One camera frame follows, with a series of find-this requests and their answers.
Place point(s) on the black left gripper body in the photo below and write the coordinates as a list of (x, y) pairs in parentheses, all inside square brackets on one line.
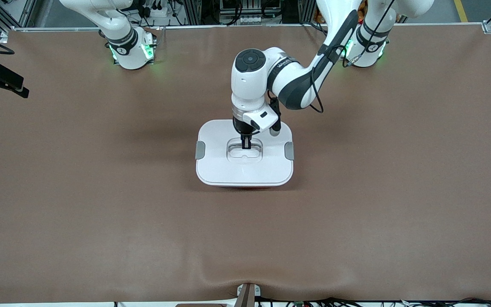
[(241, 126)]

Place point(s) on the grey lid latch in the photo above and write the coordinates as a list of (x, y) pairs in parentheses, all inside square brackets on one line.
[(289, 151), (200, 150)]

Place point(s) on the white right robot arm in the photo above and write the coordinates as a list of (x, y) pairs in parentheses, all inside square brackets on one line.
[(126, 47)]

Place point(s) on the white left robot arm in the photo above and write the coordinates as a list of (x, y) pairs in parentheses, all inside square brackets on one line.
[(247, 89)]

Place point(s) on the pink plastic storage box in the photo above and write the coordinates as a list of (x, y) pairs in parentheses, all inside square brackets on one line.
[(247, 186)]

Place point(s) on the white multi-socket strip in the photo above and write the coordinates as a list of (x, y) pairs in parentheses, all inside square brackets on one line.
[(249, 19)]

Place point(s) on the orange packaged goods pile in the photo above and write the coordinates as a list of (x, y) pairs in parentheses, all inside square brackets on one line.
[(320, 17)]

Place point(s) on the white power strip with plugs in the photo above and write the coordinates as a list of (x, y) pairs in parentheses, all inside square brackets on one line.
[(156, 10)]

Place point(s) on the brown table mat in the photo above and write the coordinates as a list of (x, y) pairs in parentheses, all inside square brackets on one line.
[(100, 234)]

